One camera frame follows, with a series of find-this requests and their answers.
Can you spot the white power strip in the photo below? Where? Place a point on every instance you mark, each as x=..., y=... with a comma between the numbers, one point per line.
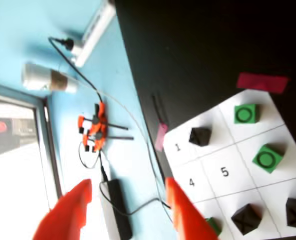
x=95, y=27

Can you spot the green cube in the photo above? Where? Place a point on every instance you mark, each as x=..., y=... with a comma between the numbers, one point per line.
x=265, y=158
x=245, y=115
x=215, y=225

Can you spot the orange black device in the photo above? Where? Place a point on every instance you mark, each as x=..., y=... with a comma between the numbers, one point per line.
x=97, y=127

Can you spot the window frame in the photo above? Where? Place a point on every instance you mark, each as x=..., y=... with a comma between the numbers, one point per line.
x=40, y=125

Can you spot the red tape strip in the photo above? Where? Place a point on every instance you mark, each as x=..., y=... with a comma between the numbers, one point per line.
x=262, y=83

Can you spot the black power adapter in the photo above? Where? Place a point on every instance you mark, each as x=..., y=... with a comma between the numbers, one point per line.
x=119, y=212

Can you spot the pink tape strip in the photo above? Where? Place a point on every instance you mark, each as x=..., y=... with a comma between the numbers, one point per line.
x=161, y=136

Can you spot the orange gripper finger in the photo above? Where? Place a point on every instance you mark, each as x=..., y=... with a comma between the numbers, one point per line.
x=68, y=212
x=187, y=220

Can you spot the white numbered grid paper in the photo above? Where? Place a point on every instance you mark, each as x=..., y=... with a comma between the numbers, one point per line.
x=212, y=155

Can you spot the black connector lead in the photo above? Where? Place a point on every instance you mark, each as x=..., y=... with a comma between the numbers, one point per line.
x=104, y=172

